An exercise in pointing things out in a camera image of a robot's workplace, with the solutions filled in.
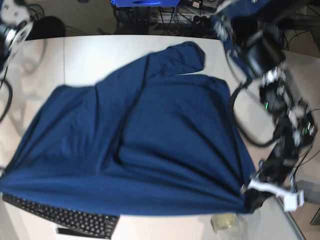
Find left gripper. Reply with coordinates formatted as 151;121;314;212
244;140;300;213

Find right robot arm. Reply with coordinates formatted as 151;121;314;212
0;0;45;120

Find black computer keyboard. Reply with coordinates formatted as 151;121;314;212
2;193;120;240

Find dark blue t-shirt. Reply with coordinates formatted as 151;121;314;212
0;41;255;216

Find blue box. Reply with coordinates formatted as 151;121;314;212
110;0;180;8

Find clear glass jar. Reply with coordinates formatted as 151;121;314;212
210;213;248;240

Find black round stool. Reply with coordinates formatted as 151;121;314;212
29;16;66;40

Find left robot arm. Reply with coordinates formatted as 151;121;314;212
210;0;318;212

